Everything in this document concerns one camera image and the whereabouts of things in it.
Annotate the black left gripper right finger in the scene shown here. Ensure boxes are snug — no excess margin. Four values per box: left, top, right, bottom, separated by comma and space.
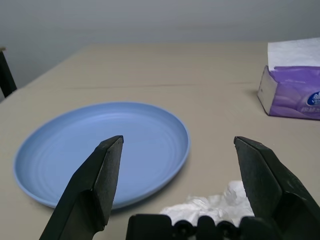
233, 136, 320, 240

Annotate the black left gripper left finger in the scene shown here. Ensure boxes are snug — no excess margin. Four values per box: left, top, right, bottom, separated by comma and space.
38, 134, 125, 240

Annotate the white tissue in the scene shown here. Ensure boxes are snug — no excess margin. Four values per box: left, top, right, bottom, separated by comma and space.
159, 180, 256, 226

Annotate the light blue plate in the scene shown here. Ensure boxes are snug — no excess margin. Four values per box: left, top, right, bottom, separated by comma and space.
13, 101, 191, 210

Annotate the purple tissue pack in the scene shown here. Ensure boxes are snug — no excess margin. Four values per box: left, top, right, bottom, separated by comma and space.
257, 37, 320, 121

